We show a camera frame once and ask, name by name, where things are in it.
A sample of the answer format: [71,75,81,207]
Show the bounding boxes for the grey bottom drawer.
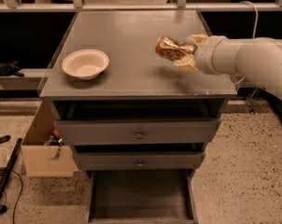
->
[84,169,199,224]

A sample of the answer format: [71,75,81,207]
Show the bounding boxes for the items in cardboard box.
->
[44,129,63,146]

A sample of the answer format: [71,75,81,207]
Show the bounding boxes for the black bar on floor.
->
[0,138,22,213]

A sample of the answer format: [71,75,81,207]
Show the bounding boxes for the grey drawer cabinet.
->
[37,8,238,224]

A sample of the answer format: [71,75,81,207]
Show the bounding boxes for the white cable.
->
[232,0,260,86]

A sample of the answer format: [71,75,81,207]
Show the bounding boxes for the grey drawer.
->
[54,119,221,146]
[84,169,199,224]
[73,151,205,171]

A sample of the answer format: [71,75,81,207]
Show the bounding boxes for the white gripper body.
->
[195,35,229,76]

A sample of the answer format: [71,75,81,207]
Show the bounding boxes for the grey top drawer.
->
[54,119,221,146]

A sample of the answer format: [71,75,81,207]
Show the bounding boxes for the cardboard box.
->
[21,102,76,177]

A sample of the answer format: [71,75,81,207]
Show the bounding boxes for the black cable on floor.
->
[0,168,24,224]

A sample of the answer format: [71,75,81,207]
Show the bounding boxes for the grey middle drawer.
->
[73,151,205,171]

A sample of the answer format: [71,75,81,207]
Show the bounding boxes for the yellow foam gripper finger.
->
[174,55,199,73]
[187,35,208,46]

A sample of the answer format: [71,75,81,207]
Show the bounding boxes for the black tool on floor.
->
[0,135,10,144]

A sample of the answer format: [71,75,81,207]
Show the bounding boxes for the white bowl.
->
[62,49,109,80]

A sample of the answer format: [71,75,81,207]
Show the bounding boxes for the black object on ledge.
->
[0,61,24,77]

